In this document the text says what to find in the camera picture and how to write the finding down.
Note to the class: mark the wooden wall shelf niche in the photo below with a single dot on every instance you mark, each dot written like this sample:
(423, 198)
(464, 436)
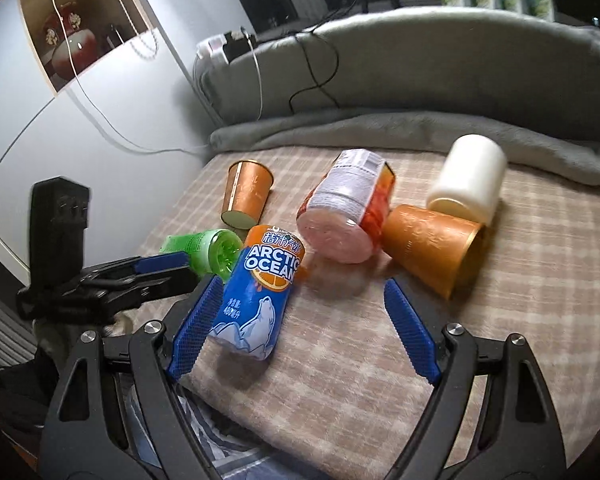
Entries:
(114, 23)

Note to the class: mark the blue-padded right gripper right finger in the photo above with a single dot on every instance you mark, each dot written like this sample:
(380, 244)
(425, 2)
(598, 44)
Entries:
(517, 433)

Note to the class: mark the grey fleece blanket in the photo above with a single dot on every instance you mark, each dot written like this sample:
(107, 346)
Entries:
(412, 130)

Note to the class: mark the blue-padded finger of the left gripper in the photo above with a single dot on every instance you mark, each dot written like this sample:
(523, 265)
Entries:
(64, 292)

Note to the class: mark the red white labelled plastic cup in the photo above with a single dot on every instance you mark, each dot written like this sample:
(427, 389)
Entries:
(342, 217)

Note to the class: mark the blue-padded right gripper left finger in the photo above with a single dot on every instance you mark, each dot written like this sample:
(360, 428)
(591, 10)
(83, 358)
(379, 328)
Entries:
(86, 434)

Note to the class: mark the blue striped cloth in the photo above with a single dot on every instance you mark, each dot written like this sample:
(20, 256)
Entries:
(236, 452)

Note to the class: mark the red white ceramic jar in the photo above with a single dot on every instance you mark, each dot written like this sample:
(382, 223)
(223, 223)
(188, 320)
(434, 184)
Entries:
(73, 47)

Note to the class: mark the green plastic cup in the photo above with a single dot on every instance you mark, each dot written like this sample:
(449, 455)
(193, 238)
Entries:
(210, 252)

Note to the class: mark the grey sofa backrest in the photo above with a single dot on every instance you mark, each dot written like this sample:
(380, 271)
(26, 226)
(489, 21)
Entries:
(509, 67)

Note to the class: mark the small copper patterned cup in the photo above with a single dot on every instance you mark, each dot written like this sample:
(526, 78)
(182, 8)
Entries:
(247, 188)

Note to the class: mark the blue orange Arctic Ocean cup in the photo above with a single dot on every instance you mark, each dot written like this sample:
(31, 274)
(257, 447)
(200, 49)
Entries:
(255, 295)

